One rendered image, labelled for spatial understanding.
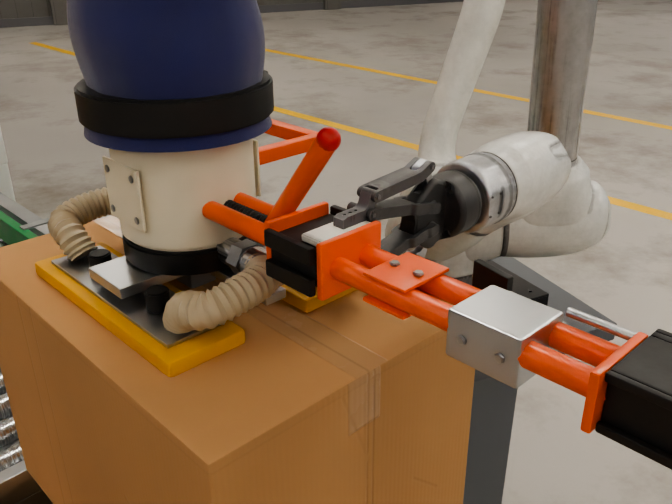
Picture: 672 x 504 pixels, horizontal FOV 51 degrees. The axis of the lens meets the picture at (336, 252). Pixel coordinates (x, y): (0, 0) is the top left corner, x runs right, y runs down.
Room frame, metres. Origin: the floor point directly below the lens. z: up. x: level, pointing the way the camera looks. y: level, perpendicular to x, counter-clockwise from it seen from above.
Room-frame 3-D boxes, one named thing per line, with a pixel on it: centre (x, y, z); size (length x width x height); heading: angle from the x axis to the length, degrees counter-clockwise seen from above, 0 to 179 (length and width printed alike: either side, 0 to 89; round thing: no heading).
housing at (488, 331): (0.48, -0.14, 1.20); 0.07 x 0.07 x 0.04; 44
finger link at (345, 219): (0.65, -0.02, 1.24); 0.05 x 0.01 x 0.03; 135
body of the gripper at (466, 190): (0.74, -0.11, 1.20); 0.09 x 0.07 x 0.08; 135
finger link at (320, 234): (0.63, 0.00, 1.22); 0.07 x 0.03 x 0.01; 135
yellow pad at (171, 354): (0.75, 0.25, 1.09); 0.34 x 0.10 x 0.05; 44
